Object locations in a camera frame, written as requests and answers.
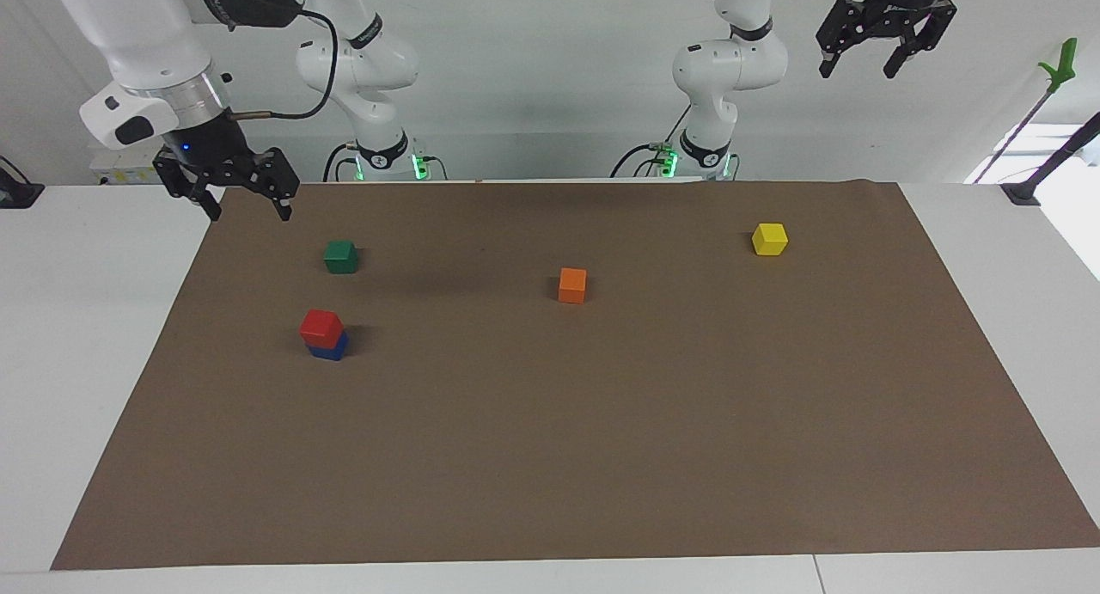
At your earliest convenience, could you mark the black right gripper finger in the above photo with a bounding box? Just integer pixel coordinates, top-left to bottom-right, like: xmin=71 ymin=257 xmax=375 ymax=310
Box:
xmin=153 ymin=154 xmax=224 ymax=224
xmin=249 ymin=146 xmax=302 ymax=224

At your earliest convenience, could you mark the black table clamp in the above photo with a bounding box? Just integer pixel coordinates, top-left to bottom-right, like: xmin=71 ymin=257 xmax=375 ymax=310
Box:
xmin=0 ymin=155 xmax=46 ymax=211

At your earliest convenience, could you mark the black clamp stand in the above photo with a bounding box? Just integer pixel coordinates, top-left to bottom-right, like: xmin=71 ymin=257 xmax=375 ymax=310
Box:
xmin=1000 ymin=111 xmax=1100 ymax=207

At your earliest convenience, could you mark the white power box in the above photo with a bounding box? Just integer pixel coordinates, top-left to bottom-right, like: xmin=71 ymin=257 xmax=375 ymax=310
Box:
xmin=88 ymin=142 xmax=173 ymax=186

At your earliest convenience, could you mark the green tipped pole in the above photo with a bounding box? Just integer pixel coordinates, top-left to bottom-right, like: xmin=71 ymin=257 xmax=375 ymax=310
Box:
xmin=971 ymin=37 xmax=1079 ymax=185

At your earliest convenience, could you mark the brown paper table mat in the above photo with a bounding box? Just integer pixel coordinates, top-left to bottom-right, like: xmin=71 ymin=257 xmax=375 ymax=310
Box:
xmin=50 ymin=180 xmax=1100 ymax=571

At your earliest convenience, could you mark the black right base cable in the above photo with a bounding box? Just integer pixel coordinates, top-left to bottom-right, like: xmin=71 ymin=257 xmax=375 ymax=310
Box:
xmin=321 ymin=142 xmax=362 ymax=183

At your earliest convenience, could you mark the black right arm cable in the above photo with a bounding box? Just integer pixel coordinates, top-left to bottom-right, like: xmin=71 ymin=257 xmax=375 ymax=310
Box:
xmin=223 ymin=7 xmax=339 ymax=121

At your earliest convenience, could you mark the yellow wooden cube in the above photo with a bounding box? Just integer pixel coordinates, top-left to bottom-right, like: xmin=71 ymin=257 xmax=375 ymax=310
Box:
xmin=751 ymin=222 xmax=790 ymax=258

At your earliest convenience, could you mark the blue wooden cube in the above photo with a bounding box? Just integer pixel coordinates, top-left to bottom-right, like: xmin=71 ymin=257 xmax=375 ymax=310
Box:
xmin=307 ymin=331 xmax=351 ymax=363

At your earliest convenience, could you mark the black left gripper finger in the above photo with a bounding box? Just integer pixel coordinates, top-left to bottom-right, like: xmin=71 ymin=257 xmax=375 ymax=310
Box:
xmin=883 ymin=0 xmax=958 ymax=81
xmin=816 ymin=0 xmax=862 ymax=80

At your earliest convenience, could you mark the red wooden cube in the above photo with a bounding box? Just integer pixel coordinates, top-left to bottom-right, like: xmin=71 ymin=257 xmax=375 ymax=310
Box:
xmin=298 ymin=309 xmax=345 ymax=349

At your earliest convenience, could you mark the black base cable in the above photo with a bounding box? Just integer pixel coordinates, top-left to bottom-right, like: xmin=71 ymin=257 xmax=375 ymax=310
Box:
xmin=609 ymin=143 xmax=680 ymax=181
xmin=321 ymin=142 xmax=362 ymax=183

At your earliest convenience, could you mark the black left base cable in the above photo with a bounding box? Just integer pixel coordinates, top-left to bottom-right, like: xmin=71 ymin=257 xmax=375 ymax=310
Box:
xmin=609 ymin=143 xmax=680 ymax=181

